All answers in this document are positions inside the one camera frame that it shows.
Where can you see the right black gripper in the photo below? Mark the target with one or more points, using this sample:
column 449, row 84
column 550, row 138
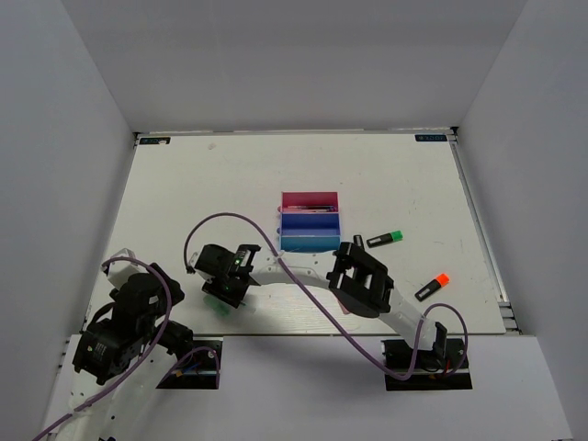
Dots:
column 212, row 288

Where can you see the blue pen refill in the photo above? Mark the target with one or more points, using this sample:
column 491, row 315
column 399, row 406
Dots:
column 310, row 211

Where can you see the purple pen refill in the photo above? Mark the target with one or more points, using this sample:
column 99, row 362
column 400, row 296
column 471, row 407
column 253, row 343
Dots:
column 310, row 207

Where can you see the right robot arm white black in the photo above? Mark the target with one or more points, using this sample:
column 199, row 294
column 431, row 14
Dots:
column 359, row 282

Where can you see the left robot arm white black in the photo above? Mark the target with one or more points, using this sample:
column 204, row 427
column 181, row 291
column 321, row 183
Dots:
column 124, row 351

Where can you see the green eraser capsule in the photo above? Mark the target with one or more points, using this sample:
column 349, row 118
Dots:
column 220, row 308

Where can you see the light blue bin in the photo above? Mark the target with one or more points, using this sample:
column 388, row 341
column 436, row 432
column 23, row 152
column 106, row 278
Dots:
column 309, row 244

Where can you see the dark blue bin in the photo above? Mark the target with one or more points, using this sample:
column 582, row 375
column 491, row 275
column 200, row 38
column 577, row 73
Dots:
column 309, row 224

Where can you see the pink bin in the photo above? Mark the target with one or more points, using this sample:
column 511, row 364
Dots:
column 308, row 198

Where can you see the pink eraser capsule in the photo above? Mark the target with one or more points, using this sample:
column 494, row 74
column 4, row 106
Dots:
column 343, row 308

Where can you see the yellow highlighter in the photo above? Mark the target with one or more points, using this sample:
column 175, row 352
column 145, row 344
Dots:
column 358, row 241

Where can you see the left corner label sticker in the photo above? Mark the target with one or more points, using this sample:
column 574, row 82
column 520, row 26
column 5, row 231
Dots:
column 154, row 140

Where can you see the corner label sticker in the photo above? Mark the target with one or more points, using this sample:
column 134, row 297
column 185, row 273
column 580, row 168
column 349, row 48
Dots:
column 154, row 140
column 430, row 137

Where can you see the green highlighter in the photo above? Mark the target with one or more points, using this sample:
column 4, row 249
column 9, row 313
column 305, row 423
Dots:
column 383, row 239

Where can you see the orange highlighter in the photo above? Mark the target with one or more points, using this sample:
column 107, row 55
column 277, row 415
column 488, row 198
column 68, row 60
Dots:
column 432, row 287

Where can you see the right corner label sticker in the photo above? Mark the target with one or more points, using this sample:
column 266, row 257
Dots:
column 430, row 137

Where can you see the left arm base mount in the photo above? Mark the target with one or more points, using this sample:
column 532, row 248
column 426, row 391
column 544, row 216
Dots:
column 200, row 370

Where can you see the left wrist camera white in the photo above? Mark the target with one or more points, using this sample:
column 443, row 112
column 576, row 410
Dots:
column 119, row 272

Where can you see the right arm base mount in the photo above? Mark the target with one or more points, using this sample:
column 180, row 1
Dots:
column 429, row 373

